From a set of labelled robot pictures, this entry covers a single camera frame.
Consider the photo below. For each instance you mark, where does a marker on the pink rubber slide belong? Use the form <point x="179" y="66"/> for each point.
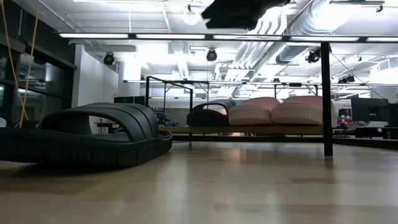
<point x="248" y="116"/>
<point x="298" y="113"/>

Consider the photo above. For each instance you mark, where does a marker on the black rubber slide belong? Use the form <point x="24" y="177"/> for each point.
<point x="109" y="149"/>
<point x="205" y="119"/>

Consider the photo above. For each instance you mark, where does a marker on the round ceiling lamp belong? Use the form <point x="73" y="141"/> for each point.
<point x="191" y="17"/>

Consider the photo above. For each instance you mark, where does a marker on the black ceiling spotlight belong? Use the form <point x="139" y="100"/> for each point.
<point x="313" y="56"/>
<point x="109" y="58"/>
<point x="211" y="55"/>

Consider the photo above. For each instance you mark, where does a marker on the long ceiling light bar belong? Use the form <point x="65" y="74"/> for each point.
<point x="171" y="36"/>

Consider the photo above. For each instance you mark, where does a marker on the black computer monitor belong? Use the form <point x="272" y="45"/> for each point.
<point x="370" y="109"/>

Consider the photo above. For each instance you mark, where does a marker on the silver ventilation duct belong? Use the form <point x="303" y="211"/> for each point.
<point x="295" y="46"/>

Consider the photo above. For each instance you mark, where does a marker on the wooden shelf with black frame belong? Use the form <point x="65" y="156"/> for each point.
<point x="217" y="130"/>

